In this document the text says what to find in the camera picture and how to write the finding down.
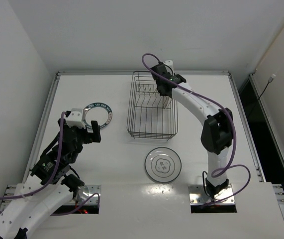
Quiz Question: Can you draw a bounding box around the wire dish rack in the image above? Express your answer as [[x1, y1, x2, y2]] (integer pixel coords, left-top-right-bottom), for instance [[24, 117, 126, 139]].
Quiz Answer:
[[126, 71, 179, 141]]

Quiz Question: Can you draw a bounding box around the green rim plate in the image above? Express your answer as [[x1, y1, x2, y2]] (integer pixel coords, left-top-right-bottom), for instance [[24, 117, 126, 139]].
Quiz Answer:
[[84, 102, 113, 131]]

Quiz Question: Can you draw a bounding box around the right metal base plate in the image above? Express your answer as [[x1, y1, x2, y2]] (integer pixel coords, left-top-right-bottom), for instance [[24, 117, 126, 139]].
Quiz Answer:
[[189, 185, 235, 206]]

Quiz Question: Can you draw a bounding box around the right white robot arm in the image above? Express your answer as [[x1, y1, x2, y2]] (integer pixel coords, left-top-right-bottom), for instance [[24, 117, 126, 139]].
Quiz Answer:
[[151, 63, 233, 199]]

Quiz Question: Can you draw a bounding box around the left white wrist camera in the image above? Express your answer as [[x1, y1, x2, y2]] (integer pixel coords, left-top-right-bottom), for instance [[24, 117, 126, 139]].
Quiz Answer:
[[66, 108, 86, 128]]

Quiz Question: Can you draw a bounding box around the orange sunburst plate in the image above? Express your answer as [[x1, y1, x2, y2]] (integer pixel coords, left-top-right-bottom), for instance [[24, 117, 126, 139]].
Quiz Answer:
[[162, 96, 171, 109]]

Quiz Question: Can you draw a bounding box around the metal base plate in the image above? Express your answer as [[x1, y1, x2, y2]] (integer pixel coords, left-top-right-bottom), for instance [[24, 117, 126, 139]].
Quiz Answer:
[[66, 185, 101, 206], [189, 185, 235, 206]]

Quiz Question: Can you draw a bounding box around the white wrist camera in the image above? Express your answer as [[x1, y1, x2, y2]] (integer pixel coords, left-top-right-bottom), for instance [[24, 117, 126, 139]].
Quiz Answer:
[[163, 60, 174, 75], [66, 108, 86, 128]]

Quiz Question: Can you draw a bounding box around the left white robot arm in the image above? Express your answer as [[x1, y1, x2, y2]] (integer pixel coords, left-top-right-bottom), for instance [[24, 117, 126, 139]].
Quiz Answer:
[[0, 116, 101, 239]]

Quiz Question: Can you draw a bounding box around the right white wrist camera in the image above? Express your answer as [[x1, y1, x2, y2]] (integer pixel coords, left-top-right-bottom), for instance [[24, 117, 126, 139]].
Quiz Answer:
[[163, 60, 174, 75]]

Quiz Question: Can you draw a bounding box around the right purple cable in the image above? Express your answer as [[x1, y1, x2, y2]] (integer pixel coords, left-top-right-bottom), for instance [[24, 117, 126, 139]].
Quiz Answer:
[[141, 53, 252, 207]]

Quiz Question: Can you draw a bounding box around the black wall cable with plug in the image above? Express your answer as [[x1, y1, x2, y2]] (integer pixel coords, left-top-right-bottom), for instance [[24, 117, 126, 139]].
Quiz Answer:
[[246, 73, 277, 118]]

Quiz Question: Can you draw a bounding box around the black rim flower plate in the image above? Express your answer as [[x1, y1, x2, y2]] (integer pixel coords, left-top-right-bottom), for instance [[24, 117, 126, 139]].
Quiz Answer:
[[144, 147, 182, 183]]

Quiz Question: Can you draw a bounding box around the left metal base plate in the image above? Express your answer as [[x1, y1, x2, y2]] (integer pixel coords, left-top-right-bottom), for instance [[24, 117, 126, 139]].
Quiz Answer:
[[66, 185, 101, 206]]

